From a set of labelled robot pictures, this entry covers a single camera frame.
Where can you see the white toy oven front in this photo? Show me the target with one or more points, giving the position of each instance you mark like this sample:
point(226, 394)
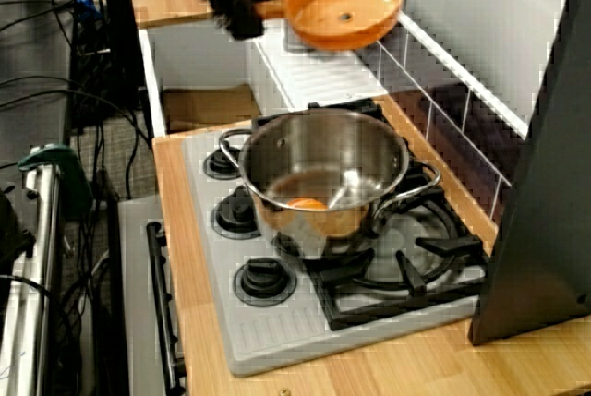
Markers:
point(138, 299)

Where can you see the wooden stove countertop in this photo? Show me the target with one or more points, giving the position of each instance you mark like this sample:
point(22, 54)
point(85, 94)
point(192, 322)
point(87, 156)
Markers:
point(184, 253)

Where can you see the black computer tower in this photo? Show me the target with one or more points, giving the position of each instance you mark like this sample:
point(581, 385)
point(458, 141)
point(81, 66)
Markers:
point(122, 45)

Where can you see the white toy sink basin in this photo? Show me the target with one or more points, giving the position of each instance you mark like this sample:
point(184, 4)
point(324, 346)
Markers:
point(194, 59)

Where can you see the black slanted panel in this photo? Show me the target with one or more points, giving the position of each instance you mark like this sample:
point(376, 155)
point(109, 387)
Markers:
point(540, 230)

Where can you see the black burner grate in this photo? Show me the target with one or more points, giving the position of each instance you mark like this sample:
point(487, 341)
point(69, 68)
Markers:
point(392, 307)

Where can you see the orange plastic frying pan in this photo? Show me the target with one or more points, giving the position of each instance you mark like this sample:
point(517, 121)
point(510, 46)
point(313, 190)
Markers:
point(346, 8)

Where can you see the black stove knob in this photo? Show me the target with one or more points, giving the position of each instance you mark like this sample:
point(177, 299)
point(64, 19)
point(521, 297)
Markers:
point(264, 281)
point(235, 216)
point(221, 164)

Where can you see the grey stove top panel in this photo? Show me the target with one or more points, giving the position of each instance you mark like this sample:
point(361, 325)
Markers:
point(277, 336)

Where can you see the stainless steel pot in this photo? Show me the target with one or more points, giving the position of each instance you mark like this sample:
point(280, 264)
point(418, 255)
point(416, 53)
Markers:
point(323, 156)

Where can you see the aluminium frame rail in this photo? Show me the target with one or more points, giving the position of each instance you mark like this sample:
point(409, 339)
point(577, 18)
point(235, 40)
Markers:
point(41, 253)

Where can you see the green clamp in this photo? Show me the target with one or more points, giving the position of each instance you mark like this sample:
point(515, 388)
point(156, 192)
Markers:
point(69, 170)

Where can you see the dark tile backsplash panel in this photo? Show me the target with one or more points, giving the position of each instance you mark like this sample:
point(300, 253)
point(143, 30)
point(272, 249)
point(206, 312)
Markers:
point(461, 128)

